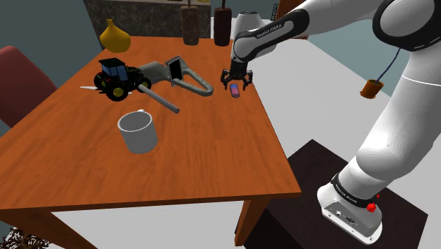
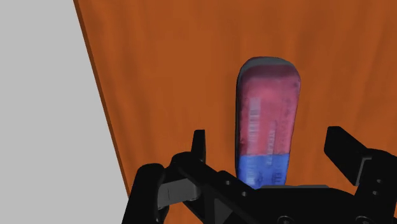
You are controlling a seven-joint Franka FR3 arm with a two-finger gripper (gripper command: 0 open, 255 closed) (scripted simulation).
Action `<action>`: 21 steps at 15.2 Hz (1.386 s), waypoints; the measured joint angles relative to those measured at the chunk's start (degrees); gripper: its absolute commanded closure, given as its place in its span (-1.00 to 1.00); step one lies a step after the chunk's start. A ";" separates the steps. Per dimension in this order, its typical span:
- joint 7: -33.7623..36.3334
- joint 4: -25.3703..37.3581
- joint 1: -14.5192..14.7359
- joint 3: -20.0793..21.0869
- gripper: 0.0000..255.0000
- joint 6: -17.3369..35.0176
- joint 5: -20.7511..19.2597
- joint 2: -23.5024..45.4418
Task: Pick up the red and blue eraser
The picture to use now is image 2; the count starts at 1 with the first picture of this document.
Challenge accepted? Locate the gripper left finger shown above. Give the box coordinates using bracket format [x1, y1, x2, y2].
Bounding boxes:
[122, 129, 259, 224]

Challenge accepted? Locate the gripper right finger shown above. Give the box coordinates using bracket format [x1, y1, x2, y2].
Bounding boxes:
[323, 125, 397, 224]

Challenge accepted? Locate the red and blue eraser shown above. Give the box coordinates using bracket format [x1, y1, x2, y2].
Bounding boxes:
[234, 56, 302, 190]

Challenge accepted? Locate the orange wooden table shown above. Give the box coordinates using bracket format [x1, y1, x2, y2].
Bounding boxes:
[73, 0, 397, 224]

